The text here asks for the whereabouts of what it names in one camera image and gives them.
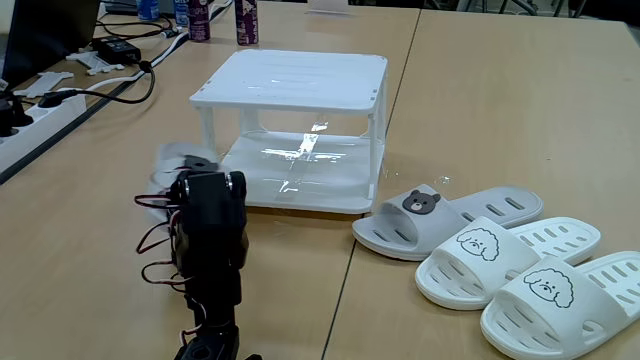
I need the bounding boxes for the white plastic bracket piece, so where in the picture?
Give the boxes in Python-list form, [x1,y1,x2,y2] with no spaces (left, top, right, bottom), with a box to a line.
[13,71,75,100]
[65,49,126,77]

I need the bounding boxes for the white cable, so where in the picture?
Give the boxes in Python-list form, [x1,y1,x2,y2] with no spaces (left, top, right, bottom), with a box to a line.
[58,29,191,96]

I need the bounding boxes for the blue drink can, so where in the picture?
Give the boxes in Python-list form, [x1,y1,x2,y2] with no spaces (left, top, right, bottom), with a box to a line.
[135,0,161,22]

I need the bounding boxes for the metal chair legs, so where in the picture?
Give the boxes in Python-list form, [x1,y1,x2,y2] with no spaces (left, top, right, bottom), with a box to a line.
[462,0,541,16]

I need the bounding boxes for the black power plug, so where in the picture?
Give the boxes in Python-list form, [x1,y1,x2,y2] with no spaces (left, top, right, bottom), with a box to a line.
[0,92,35,139]

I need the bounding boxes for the white power strip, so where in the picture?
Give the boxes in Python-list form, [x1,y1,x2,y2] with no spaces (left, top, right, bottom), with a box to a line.
[0,92,89,174]

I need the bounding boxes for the white two-tier shoe rack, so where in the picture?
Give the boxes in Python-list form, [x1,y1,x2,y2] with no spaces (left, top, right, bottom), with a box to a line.
[188,48,390,216]

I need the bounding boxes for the black plug with cable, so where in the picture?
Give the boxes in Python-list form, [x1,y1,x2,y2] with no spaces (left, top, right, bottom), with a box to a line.
[37,59,157,110]

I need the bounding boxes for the white card stand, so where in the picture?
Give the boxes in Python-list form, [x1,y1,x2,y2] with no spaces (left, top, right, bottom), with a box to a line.
[305,0,351,16]

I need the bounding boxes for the black laptop screen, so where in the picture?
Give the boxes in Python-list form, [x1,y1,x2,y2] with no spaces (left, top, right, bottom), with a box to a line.
[2,0,101,90]

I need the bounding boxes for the blue labelled can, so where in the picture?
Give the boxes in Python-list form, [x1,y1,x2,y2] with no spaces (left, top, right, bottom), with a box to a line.
[172,0,191,29]

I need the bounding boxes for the black power adapter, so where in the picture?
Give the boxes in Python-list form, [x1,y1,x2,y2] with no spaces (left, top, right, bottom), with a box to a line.
[92,35,142,66]

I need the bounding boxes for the white dog slipper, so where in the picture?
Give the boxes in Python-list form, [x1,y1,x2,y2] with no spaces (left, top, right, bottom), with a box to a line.
[479,250,640,360]
[414,215,603,312]

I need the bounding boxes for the purple drink can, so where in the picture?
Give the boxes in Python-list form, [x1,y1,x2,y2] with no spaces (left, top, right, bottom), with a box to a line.
[187,0,211,43]
[234,0,260,47]

